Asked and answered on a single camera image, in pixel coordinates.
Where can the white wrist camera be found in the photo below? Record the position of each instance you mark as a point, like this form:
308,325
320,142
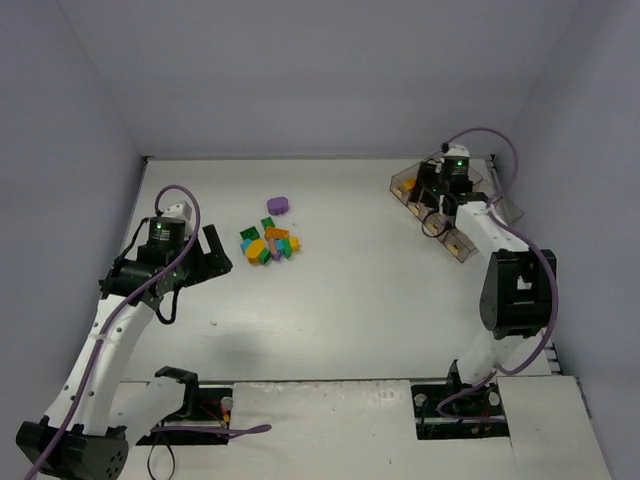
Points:
454,150
181,210

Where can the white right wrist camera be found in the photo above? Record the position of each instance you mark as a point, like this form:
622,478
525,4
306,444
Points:
454,150

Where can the orange lego plate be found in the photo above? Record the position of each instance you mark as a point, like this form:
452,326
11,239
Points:
276,233

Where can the yellow curved lego brick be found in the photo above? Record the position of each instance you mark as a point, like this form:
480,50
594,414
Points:
409,184

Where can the yellow lego right of pile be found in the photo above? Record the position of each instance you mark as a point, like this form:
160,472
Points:
294,243

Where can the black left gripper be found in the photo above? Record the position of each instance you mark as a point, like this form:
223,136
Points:
201,258

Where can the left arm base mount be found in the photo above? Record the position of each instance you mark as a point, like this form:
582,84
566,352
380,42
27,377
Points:
201,407

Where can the cyan green stacked lego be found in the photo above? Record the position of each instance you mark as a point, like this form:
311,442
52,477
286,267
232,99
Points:
284,247

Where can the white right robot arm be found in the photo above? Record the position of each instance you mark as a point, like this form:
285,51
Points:
519,299

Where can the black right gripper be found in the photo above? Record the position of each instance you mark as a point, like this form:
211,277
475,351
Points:
427,189

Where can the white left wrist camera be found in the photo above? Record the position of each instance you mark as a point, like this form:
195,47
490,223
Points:
181,210

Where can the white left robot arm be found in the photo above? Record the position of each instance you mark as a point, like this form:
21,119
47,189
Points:
82,435

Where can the purple rounded lego brick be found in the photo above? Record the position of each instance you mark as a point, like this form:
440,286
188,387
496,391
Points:
278,205

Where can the dark green square lego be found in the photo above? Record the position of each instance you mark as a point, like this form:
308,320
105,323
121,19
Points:
250,233

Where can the cyan lego brick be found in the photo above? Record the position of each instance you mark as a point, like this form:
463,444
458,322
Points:
245,244

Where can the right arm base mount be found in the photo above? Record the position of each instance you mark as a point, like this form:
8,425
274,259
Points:
480,415

